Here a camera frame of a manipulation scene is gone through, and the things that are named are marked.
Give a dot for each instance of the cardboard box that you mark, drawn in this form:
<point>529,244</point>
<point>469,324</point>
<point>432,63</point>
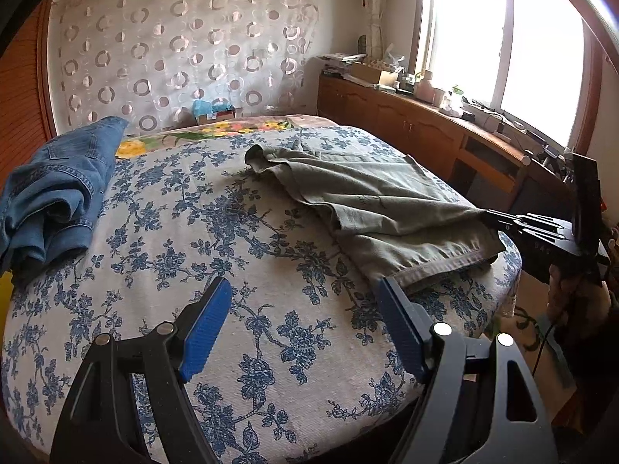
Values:
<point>372,73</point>

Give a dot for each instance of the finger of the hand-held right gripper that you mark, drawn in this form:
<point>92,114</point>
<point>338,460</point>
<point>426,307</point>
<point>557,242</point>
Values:
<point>522,217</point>
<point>541,233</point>

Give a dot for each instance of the wooden headboard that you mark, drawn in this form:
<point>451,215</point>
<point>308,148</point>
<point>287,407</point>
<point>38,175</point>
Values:
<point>22,96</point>

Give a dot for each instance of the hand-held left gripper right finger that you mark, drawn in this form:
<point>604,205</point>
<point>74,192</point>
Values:
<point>401,324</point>

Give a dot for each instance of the circle patterned wall cloth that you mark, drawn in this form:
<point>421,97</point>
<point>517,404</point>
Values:
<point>169,34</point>

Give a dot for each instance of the yellow flower blanket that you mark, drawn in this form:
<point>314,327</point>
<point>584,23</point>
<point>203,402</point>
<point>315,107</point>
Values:
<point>217,130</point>

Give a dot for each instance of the grey-green pants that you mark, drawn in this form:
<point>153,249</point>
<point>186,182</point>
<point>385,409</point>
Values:
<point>387,203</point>

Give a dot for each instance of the clear bottle with green cap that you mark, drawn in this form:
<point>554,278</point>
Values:
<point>456,99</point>

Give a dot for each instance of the blue floral bed sheet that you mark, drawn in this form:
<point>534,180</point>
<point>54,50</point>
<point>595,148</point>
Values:
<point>193,232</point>

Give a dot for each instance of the lace curtain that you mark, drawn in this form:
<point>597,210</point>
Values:
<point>382,5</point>

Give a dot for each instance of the small box with blue bag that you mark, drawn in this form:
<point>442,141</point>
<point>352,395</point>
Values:
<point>215,111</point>

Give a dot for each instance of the blue denim jeans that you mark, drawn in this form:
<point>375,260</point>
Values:
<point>58,179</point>

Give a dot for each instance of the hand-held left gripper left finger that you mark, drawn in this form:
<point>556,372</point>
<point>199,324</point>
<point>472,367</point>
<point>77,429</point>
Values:
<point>208,328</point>

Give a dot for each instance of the window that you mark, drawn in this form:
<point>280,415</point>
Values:
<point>522,48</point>

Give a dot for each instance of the person's right forearm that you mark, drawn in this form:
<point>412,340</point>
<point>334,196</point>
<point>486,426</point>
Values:
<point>599,338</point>

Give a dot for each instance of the person's right hand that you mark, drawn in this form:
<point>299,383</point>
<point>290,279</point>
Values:
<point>563,295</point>

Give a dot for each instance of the wooden cabinet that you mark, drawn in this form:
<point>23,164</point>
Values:
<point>411,121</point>

